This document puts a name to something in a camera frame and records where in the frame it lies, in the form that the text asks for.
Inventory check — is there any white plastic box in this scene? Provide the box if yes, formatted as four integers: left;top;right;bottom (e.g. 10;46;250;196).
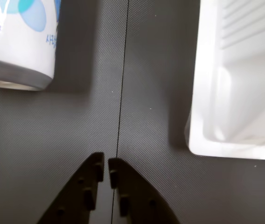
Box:
184;0;265;161

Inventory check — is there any white can with blue print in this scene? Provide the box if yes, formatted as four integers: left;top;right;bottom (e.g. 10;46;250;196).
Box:
0;0;62;92

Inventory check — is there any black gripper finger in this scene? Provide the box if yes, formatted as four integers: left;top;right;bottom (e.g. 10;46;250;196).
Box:
37;152;105;224
108;158;178;224

